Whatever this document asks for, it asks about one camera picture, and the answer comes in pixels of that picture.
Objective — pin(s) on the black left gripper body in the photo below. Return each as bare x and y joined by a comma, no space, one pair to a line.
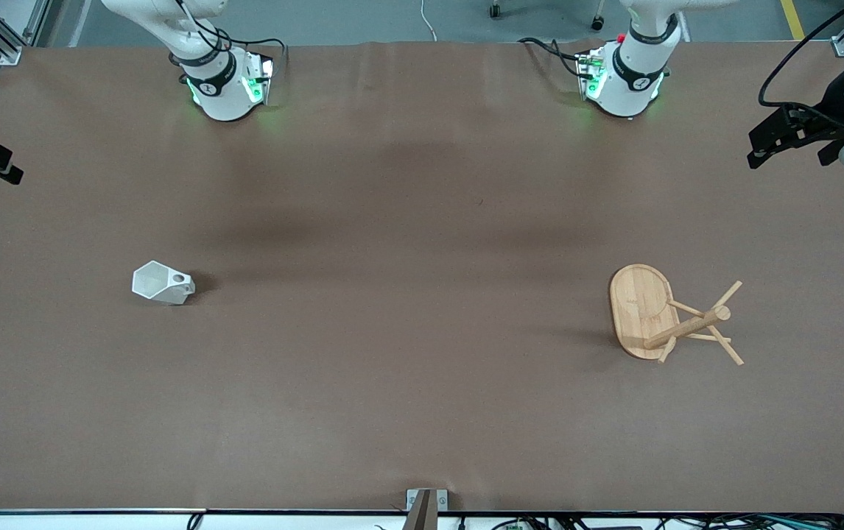
831,110

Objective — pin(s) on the black chair caster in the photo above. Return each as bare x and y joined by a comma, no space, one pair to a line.
496,10
597,23

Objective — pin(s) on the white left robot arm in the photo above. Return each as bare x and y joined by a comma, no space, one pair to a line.
632,77

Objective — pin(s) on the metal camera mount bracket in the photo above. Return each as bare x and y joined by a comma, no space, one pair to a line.
426,504

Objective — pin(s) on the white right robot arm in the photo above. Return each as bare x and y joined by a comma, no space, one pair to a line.
219,96

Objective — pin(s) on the brown table cover sheet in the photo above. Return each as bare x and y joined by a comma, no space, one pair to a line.
422,353

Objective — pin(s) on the wooden cup rack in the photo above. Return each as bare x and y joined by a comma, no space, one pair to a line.
639,309

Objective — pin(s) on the white faceted cup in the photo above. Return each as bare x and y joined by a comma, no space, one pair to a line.
157,283

